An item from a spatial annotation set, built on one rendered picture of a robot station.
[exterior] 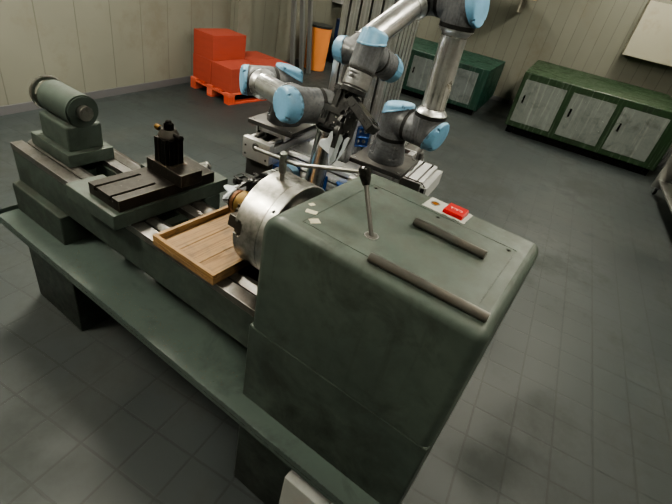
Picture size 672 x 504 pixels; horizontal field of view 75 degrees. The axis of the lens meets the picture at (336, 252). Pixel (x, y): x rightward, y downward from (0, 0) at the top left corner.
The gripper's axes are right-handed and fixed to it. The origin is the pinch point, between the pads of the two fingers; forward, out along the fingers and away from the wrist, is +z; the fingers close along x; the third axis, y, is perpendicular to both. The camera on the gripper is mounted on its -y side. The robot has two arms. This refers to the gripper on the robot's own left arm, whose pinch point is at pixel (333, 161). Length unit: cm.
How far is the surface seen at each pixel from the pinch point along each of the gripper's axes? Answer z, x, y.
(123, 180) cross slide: 38, 2, 79
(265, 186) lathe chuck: 13.7, 7.6, 13.6
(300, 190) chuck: 10.9, 3.7, 4.6
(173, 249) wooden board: 48, 7, 41
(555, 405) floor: 86, -152, -102
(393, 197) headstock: 3.3, -11.6, -16.5
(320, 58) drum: -95, -586, 420
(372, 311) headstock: 24.7, 19.8, -34.0
